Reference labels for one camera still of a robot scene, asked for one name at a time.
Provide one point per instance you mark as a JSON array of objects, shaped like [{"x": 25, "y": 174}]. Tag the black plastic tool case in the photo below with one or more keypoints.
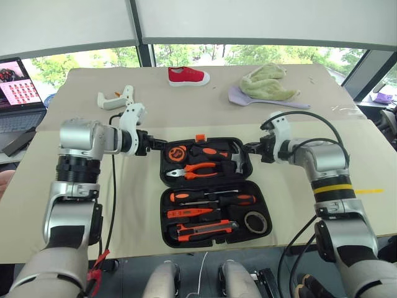
[{"x": 217, "y": 184}]

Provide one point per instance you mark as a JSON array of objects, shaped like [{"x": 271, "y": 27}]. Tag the blue round object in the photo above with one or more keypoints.
[{"x": 50, "y": 98}]

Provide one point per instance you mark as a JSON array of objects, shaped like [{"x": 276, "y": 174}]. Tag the red tape tag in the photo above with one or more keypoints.
[{"x": 96, "y": 273}]

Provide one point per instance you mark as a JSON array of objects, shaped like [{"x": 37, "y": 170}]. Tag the red canvas shoe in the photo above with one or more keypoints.
[{"x": 186, "y": 75}]

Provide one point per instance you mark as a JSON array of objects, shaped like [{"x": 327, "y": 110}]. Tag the orange black utility knife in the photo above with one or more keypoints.
[{"x": 204, "y": 229}]

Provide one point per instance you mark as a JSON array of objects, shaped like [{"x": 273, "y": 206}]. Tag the green towel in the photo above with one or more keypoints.
[{"x": 266, "y": 85}]

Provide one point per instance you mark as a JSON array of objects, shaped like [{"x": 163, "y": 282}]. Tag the flat black box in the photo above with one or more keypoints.
[{"x": 18, "y": 141}]

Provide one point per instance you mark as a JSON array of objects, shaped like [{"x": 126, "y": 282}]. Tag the dark window pillar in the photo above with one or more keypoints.
[{"x": 145, "y": 54}]

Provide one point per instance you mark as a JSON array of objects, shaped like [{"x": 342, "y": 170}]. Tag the person's bare skin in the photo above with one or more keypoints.
[{"x": 6, "y": 183}]

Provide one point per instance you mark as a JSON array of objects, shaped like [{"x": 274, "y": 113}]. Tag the white glue gun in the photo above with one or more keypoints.
[{"x": 113, "y": 102}]

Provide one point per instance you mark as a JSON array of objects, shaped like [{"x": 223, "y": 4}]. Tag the wide white roller blind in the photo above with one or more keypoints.
[{"x": 263, "y": 18}]

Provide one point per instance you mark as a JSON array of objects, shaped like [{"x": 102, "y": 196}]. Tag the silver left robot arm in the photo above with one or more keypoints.
[{"x": 80, "y": 136}]

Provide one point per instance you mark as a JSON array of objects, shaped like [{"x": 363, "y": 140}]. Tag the black office chair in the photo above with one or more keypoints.
[{"x": 389, "y": 121}]

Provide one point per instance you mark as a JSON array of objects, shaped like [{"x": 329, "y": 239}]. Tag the purple object on desk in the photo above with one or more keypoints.
[{"x": 383, "y": 97}]

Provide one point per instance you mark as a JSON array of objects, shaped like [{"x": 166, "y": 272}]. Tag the black box under table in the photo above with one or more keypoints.
[{"x": 268, "y": 282}]

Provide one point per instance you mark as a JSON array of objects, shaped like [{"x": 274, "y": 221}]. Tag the black electrical tape roll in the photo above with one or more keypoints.
[{"x": 256, "y": 229}]

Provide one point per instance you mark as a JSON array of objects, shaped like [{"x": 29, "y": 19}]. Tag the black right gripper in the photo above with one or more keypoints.
[{"x": 268, "y": 149}]

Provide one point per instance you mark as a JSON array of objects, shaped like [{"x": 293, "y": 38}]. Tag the grey rounded robot leg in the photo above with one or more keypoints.
[
  {"x": 161, "y": 281},
  {"x": 237, "y": 281}
]

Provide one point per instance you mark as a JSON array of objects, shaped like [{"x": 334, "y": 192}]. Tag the orange voltage tester pen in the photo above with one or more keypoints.
[{"x": 186, "y": 213}]

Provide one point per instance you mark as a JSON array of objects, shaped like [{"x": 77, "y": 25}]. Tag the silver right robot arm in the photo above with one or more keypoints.
[{"x": 328, "y": 158}]

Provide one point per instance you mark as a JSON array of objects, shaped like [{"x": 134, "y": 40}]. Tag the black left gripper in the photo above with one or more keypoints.
[{"x": 144, "y": 144}]

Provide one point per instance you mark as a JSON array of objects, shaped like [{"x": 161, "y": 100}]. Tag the yellow tape band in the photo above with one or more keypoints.
[{"x": 332, "y": 188}]

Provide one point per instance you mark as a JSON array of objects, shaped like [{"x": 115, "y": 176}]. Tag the purple silicone spatula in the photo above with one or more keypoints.
[{"x": 239, "y": 97}]

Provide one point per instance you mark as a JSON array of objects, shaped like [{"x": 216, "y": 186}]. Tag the dark shoe with tan trim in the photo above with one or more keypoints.
[{"x": 307, "y": 285}]

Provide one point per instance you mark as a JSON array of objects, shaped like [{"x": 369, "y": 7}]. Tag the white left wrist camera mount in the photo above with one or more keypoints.
[{"x": 131, "y": 119}]

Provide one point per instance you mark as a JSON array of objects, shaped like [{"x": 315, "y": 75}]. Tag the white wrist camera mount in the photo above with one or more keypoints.
[
  {"x": 282, "y": 130},
  {"x": 131, "y": 119}
]

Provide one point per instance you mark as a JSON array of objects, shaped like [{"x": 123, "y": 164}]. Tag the open grey laptop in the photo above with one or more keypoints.
[{"x": 18, "y": 90}]

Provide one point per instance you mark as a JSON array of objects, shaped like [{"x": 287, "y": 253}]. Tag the orange black tape measure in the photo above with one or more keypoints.
[{"x": 176, "y": 153}]

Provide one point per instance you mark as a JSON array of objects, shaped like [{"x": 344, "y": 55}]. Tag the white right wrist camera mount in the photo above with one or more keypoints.
[{"x": 282, "y": 130}]

